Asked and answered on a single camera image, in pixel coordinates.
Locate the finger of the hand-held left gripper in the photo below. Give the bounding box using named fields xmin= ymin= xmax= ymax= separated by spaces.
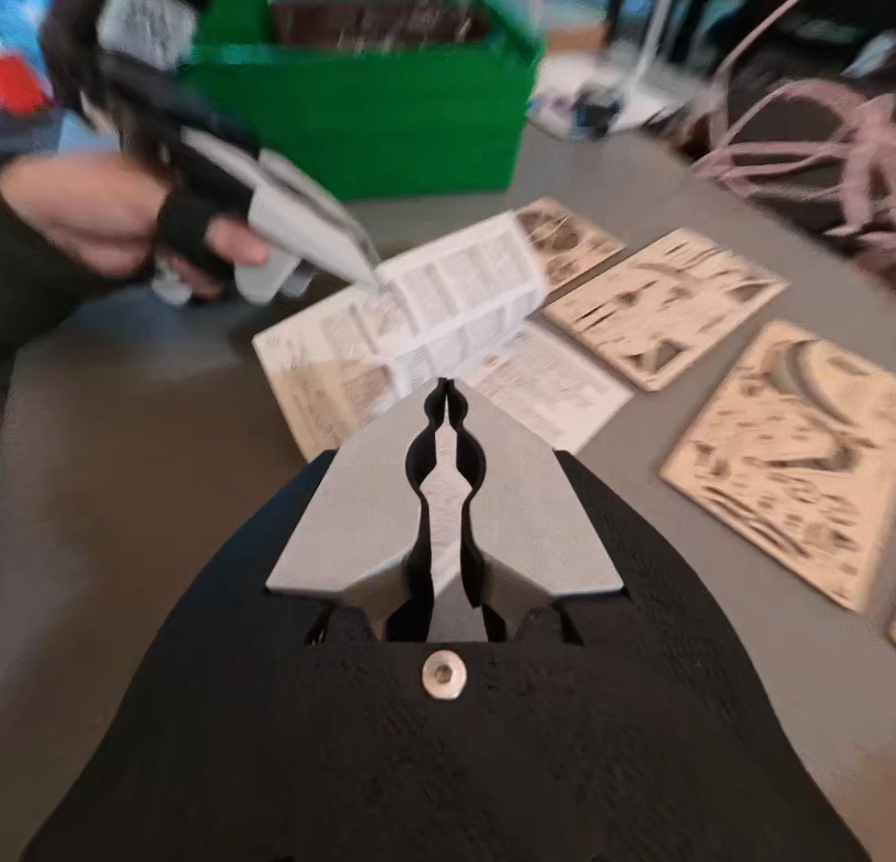
xmin=247 ymin=175 xmax=384 ymax=294
xmin=182 ymin=127 xmax=366 ymax=245

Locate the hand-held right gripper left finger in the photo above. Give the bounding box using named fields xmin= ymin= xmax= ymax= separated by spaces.
xmin=266 ymin=378 xmax=448 ymax=642

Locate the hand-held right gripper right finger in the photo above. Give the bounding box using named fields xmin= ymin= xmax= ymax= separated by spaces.
xmin=447 ymin=378 xmax=624 ymax=642

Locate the white instruction booklet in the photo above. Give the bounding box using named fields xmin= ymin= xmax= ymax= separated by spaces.
xmin=252 ymin=211 xmax=635 ymax=463

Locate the person's left hand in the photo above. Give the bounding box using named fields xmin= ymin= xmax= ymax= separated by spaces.
xmin=0 ymin=151 xmax=271 ymax=300

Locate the green plastic crate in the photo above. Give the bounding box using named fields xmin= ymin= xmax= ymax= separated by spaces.
xmin=177 ymin=0 xmax=548 ymax=203

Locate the red object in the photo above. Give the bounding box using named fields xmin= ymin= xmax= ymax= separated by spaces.
xmin=0 ymin=50 xmax=52 ymax=116

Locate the laser-cut wooden sheet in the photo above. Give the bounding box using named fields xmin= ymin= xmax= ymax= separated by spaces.
xmin=660 ymin=319 xmax=896 ymax=612
xmin=517 ymin=197 xmax=628 ymax=294
xmin=545 ymin=228 xmax=790 ymax=393

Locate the small blue black clip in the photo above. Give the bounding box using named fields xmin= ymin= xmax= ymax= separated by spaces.
xmin=573 ymin=95 xmax=625 ymax=136

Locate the white clipboard stand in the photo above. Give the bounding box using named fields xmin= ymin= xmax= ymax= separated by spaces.
xmin=531 ymin=0 xmax=686 ymax=140

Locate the black bag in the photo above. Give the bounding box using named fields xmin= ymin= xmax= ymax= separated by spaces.
xmin=700 ymin=36 xmax=896 ymax=262

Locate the pink cable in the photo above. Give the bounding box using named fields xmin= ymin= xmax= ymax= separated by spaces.
xmin=688 ymin=0 xmax=896 ymax=276

